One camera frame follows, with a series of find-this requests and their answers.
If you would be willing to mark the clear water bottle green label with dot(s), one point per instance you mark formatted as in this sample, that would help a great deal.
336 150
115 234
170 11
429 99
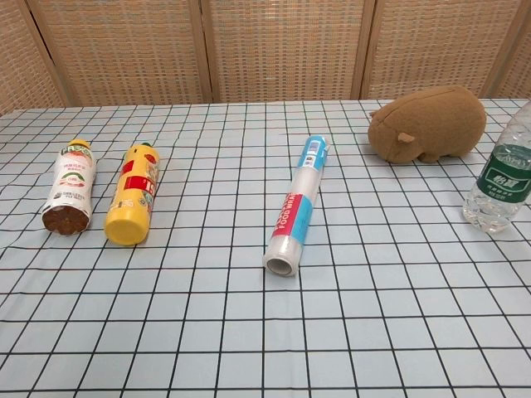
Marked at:
498 182

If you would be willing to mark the yellow squeeze bottle red label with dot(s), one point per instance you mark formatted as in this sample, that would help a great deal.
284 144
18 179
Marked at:
132 195

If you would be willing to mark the white label brown drink bottle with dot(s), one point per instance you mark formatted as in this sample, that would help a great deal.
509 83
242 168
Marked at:
72 182

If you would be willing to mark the food wrap roll blue label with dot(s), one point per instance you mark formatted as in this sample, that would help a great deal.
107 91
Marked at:
296 199

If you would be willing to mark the light blue checked tablecloth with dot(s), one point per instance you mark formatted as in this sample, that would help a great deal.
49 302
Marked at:
207 311

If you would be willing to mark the woven bamboo screen panel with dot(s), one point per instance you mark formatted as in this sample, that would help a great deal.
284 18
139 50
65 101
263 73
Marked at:
16 54
431 41
124 45
518 49
286 45

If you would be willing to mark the brown plush capybara toy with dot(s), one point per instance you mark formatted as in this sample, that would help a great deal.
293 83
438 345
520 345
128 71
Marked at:
431 120

